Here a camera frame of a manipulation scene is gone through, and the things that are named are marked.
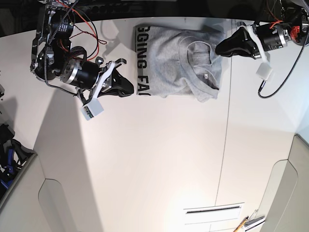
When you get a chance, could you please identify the blue black tool pile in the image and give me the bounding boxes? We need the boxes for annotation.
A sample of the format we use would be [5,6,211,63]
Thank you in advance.
[0,124,30,198]

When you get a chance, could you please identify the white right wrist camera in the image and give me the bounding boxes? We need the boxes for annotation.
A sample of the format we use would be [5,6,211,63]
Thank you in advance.
[81,98,104,120]

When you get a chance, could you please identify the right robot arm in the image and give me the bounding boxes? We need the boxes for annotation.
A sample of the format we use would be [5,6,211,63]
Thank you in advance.
[30,0,134,103]

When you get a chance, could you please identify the yellow pencil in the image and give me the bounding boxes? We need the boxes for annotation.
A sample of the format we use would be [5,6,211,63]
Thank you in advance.
[233,217,249,232]

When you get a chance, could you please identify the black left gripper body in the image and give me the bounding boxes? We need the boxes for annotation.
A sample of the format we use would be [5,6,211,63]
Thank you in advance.
[236,21,292,59]

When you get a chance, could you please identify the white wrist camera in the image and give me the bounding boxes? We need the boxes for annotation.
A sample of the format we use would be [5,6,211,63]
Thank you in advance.
[81,98,104,120]
[256,62,274,81]

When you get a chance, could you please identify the white cable grommet plate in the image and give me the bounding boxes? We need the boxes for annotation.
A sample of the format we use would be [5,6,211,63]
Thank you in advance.
[183,203,244,224]

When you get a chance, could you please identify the metal binder clip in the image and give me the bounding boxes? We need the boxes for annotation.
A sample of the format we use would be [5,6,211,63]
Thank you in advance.
[243,210,266,232]

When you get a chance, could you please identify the black braided camera cable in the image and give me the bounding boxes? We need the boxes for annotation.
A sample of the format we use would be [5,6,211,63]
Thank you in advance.
[257,26,309,99]

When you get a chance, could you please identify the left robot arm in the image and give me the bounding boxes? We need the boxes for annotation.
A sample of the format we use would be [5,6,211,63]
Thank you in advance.
[215,0,309,62]

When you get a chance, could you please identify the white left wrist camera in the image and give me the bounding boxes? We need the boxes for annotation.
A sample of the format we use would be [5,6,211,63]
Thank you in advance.
[256,62,274,81]

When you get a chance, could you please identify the grey T-shirt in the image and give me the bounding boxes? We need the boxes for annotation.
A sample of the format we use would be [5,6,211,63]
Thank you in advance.
[135,24,225,102]

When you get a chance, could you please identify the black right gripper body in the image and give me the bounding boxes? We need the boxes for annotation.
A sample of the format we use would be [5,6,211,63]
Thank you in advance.
[61,57,126,98]

